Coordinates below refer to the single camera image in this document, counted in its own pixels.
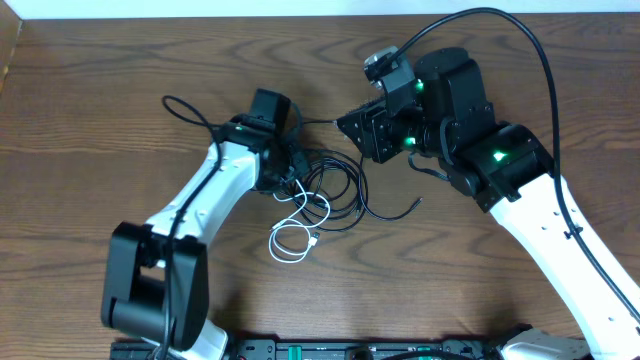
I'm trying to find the black usb cable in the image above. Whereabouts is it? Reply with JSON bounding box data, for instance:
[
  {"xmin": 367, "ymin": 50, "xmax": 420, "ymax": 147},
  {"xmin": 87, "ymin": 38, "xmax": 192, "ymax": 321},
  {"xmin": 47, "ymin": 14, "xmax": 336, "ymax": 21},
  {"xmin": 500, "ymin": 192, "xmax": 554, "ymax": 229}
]
[{"xmin": 272, "ymin": 118, "xmax": 424, "ymax": 234}]

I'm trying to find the white usb cable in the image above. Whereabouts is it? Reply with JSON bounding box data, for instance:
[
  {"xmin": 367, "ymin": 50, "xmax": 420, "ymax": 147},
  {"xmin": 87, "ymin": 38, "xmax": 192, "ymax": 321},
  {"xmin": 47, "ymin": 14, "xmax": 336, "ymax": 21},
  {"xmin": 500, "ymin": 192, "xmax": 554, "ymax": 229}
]
[{"xmin": 267, "ymin": 177, "xmax": 332, "ymax": 265}]

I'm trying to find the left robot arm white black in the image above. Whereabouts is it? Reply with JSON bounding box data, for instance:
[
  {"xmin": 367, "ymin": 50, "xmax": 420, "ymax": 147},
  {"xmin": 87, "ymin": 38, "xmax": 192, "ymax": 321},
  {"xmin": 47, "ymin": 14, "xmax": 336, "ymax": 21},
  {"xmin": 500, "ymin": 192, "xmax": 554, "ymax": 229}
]
[{"xmin": 100, "ymin": 89, "xmax": 308, "ymax": 359}]

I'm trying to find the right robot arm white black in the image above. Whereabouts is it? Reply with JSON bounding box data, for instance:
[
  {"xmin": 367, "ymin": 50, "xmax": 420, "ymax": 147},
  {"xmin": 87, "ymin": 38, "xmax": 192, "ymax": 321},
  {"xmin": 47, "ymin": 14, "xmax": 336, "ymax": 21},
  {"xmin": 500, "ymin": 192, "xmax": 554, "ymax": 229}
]
[{"xmin": 337, "ymin": 47, "xmax": 639, "ymax": 359}]

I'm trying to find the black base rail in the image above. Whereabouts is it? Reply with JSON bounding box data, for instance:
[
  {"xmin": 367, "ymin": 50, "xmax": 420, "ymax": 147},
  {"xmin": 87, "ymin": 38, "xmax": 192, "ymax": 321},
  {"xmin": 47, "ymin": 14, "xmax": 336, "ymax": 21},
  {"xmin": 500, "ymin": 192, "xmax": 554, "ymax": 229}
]
[{"xmin": 222, "ymin": 339, "xmax": 501, "ymax": 360}]

